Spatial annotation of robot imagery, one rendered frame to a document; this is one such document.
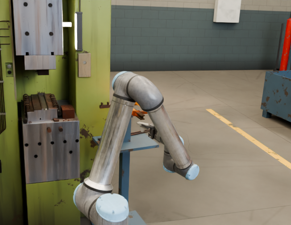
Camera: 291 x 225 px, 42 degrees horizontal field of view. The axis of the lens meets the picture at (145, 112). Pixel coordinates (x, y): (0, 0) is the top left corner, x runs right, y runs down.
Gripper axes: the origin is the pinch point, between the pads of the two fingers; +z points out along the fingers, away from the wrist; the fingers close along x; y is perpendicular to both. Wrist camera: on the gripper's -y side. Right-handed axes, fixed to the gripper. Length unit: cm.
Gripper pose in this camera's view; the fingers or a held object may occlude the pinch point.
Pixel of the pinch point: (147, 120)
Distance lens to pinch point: 236.6
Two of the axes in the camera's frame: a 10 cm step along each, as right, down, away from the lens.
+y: -0.5, 9.5, 3.0
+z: -4.5, -2.9, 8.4
